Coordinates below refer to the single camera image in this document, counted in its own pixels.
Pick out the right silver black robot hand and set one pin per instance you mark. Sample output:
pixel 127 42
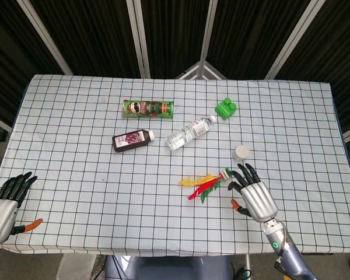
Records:
pixel 256 198

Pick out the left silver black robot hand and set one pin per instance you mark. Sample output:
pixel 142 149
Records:
pixel 1 205

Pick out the colourful feather shuttlecock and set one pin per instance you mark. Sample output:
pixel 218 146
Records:
pixel 205 183

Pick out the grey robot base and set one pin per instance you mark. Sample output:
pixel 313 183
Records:
pixel 166 267

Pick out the small white round container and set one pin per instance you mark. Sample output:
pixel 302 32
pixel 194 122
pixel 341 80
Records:
pixel 241 153

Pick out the blue grid tablecloth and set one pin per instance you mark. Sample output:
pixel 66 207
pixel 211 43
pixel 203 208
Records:
pixel 175 163

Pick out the clear plastic water bottle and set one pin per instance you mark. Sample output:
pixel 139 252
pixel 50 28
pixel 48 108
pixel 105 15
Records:
pixel 189 133

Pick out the green toy block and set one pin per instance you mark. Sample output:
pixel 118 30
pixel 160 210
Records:
pixel 226 108

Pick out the purple grape juice bottle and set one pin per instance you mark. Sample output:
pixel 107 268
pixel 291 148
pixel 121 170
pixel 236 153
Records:
pixel 131 140

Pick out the green Pringles can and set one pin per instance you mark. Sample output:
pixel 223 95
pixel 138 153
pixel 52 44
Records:
pixel 148 109

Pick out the black folding screen panel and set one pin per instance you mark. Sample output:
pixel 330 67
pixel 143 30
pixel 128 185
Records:
pixel 175 35

